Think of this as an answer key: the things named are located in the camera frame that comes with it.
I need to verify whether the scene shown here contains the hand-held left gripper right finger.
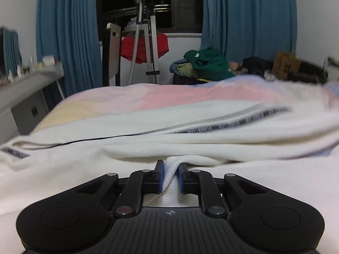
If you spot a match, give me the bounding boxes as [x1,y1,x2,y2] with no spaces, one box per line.
[178,163,268,219]

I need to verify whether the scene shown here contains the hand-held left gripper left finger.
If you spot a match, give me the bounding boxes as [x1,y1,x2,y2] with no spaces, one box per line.
[75,160,165,218]

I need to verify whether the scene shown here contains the white knit garment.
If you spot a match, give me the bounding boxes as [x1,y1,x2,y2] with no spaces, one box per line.
[0,99,339,254]

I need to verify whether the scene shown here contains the dark clothes pile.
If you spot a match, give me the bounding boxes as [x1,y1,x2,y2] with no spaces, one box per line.
[242,57,274,78]

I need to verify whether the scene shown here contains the pastel striped bed sheet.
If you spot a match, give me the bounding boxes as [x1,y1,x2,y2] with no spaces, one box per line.
[32,75,339,155]

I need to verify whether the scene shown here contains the yellow green towel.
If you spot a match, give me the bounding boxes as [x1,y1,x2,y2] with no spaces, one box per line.
[175,63,198,78]

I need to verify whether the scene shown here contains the green garment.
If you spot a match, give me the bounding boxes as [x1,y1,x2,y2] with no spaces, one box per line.
[184,48,236,81]

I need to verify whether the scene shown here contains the red shorts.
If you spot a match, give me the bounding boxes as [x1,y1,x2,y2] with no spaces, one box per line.
[120,31,169,64]

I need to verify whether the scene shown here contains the white chair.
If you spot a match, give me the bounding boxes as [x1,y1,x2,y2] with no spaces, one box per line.
[103,23,123,87]

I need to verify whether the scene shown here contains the garment steamer stand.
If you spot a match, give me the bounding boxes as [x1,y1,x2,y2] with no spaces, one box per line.
[128,0,163,85]

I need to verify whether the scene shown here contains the cardboard box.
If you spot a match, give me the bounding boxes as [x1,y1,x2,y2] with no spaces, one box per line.
[271,52,301,80]

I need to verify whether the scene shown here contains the grey desk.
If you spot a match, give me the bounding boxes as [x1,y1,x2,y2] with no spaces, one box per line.
[0,61,65,144]

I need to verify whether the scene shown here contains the blue curtain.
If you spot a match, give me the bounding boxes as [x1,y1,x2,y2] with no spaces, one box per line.
[36,0,103,96]
[200,0,297,64]

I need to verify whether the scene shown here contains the small items on desk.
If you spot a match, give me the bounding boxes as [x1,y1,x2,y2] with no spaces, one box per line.
[0,55,55,87]

